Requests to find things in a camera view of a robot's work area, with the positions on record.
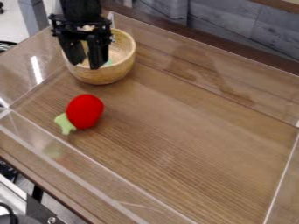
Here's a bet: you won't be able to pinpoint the red plush fruit green leaf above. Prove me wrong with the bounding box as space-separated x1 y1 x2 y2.
53 94 106 135

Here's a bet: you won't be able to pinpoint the green rectangular block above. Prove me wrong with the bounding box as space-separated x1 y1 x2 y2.
102 59 112 67

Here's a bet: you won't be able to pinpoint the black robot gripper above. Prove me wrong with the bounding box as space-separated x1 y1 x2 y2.
48 0 114 70

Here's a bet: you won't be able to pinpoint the black metal bracket with screw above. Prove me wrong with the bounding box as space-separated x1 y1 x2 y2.
25 195 67 224

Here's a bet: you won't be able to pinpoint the clear acrylic tray walls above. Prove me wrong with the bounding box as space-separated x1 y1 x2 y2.
0 15 299 224

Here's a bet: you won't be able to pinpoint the wooden bowl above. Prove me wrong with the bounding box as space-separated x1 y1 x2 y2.
63 28 136 85

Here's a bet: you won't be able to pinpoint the black cable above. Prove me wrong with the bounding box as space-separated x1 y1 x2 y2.
0 202 19 224

